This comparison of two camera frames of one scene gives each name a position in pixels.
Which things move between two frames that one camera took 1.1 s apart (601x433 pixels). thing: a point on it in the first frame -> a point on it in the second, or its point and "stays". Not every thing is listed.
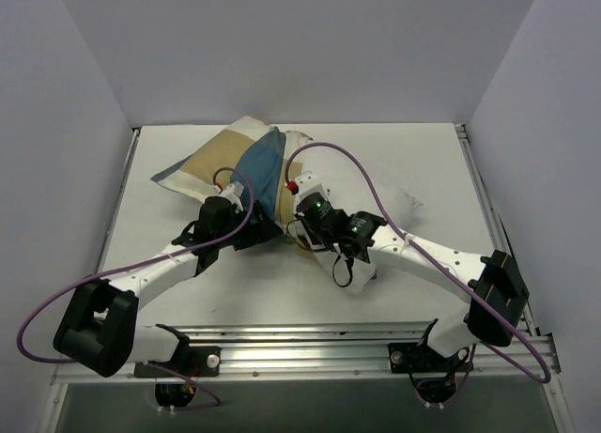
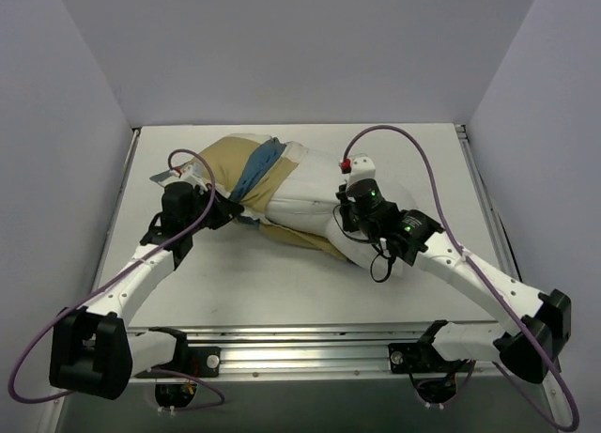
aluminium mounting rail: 338,353 stays
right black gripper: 302,225 -> 344,212
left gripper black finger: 262,229 -> 222,211
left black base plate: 189,361 stays
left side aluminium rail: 115,216 stays
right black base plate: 416,358 stays
